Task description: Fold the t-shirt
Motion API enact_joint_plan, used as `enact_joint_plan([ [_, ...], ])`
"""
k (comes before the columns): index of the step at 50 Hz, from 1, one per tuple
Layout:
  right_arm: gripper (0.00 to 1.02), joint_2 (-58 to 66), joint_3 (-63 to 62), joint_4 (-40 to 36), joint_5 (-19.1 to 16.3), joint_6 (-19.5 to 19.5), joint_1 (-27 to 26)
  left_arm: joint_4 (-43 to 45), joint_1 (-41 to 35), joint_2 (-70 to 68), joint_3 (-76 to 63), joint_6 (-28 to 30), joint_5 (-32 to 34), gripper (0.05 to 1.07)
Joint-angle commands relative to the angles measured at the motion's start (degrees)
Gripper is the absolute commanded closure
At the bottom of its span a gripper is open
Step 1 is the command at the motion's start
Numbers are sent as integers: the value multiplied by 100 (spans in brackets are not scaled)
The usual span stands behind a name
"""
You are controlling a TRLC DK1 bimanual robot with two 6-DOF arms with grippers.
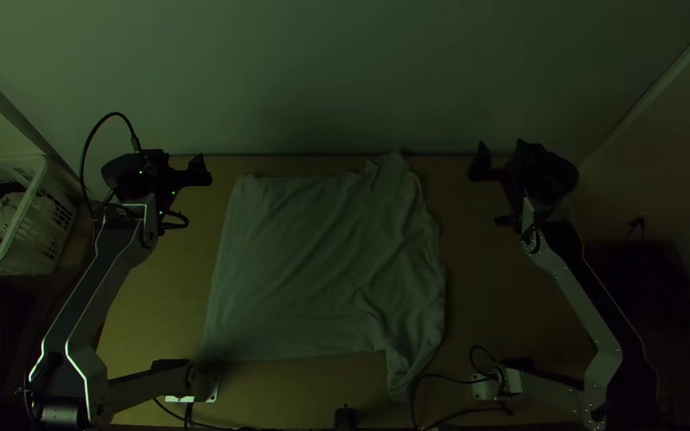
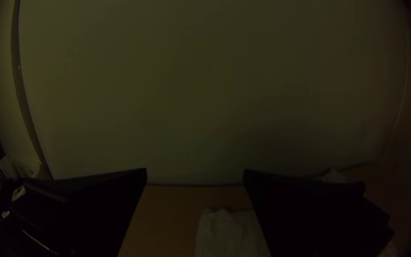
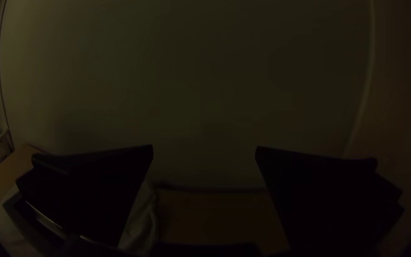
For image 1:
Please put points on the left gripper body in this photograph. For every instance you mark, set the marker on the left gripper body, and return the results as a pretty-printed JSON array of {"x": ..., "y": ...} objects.
[{"x": 172, "y": 178}]

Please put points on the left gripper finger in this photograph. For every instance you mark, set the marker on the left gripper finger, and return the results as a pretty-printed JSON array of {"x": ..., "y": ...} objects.
[{"x": 199, "y": 171}]

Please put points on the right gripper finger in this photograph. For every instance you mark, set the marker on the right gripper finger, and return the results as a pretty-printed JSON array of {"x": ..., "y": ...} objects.
[{"x": 480, "y": 164}]

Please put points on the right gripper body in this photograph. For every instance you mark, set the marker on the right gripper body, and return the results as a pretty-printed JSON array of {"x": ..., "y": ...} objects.
[{"x": 513, "y": 169}]

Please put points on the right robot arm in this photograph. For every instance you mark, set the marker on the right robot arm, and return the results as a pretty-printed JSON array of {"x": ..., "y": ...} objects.
[{"x": 566, "y": 281}]

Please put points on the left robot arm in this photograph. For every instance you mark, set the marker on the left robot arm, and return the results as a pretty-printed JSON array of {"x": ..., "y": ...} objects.
[{"x": 84, "y": 311}]

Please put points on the grey t-shirt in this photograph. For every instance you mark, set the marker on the grey t-shirt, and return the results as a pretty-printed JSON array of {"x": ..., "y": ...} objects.
[{"x": 327, "y": 263}]

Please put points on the white laundry basket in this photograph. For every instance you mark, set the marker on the white laundry basket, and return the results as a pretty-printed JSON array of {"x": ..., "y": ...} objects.
[{"x": 39, "y": 227}]

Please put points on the heap of clothes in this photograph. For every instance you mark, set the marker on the heap of clothes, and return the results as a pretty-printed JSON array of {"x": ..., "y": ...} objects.
[{"x": 3, "y": 215}]

